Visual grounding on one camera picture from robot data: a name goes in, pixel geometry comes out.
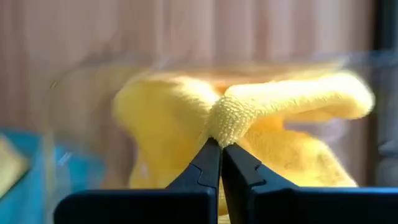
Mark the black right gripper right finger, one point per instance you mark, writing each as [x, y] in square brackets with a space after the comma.
[280, 205]

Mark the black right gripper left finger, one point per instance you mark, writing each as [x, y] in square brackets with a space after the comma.
[186, 202]

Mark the yellow microfiber towel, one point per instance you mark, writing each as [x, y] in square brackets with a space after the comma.
[168, 124]
[9, 165]

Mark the teal microfiber towel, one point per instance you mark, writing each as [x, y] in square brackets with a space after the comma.
[18, 211]

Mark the clear plastic basket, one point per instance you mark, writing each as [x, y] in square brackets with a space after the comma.
[77, 109]

